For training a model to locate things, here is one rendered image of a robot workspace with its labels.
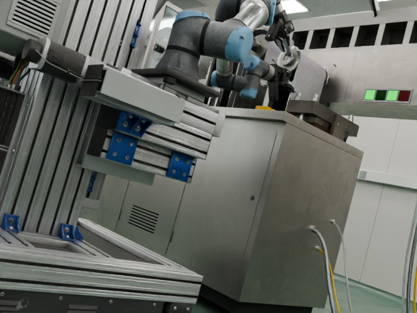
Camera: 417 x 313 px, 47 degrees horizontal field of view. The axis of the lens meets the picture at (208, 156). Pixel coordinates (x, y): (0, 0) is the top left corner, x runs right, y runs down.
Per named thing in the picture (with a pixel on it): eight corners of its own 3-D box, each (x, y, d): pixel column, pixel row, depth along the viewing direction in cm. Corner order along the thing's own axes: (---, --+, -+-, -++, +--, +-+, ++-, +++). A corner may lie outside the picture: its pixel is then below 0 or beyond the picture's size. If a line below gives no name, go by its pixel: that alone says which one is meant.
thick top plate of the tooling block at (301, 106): (285, 111, 232) (288, 99, 232) (330, 134, 258) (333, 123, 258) (312, 113, 220) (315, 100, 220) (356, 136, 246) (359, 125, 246)
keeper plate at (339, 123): (328, 135, 230) (334, 113, 231) (339, 141, 237) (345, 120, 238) (332, 136, 228) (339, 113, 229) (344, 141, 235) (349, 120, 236)
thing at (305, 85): (286, 104, 238) (296, 68, 240) (313, 118, 254) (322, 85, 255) (287, 104, 238) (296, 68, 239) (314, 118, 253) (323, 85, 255)
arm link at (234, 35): (198, 61, 157) (241, 15, 201) (241, 70, 154) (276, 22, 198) (200, 25, 151) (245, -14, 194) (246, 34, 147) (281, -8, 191)
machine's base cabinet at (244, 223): (13, 203, 382) (46, 100, 388) (85, 217, 424) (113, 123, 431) (231, 326, 193) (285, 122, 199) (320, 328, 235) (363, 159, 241)
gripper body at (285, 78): (293, 72, 232) (278, 63, 224) (288, 89, 232) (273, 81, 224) (281, 72, 238) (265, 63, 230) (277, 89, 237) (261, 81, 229)
